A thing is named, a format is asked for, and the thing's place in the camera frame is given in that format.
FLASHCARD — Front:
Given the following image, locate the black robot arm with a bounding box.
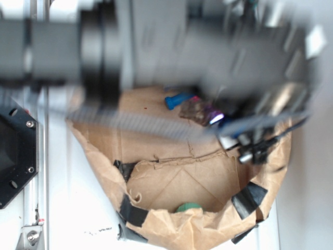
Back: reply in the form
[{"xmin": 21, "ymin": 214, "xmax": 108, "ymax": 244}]
[{"xmin": 1, "ymin": 1, "xmax": 318, "ymax": 117}]

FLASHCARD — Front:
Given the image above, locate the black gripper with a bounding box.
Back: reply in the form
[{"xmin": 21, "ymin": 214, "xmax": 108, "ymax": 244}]
[{"xmin": 118, "ymin": 1, "xmax": 326, "ymax": 130}]

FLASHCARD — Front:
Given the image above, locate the braided grey cable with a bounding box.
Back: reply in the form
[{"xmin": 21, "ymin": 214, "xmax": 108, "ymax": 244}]
[{"xmin": 39, "ymin": 100, "xmax": 313, "ymax": 143}]

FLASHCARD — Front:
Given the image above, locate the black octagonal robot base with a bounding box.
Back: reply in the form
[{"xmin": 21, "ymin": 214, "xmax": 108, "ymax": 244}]
[{"xmin": 1, "ymin": 95, "xmax": 38, "ymax": 209}]

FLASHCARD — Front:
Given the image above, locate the brown rock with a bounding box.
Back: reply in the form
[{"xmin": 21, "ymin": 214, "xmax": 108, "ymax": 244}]
[{"xmin": 178, "ymin": 99, "xmax": 225, "ymax": 127}]

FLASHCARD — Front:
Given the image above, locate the brown paper bag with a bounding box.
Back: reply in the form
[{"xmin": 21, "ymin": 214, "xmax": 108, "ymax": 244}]
[{"xmin": 65, "ymin": 85, "xmax": 292, "ymax": 249}]

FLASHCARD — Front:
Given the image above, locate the blue plastic bottle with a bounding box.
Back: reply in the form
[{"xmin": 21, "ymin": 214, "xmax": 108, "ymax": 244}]
[{"xmin": 164, "ymin": 93, "xmax": 196, "ymax": 110}]

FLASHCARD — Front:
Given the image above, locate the aluminium frame rail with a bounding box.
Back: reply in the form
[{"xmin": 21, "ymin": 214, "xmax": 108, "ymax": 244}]
[{"xmin": 20, "ymin": 0, "xmax": 50, "ymax": 250}]

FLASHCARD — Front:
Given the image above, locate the green ball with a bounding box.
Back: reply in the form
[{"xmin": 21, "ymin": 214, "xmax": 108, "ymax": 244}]
[{"xmin": 175, "ymin": 202, "xmax": 202, "ymax": 213}]

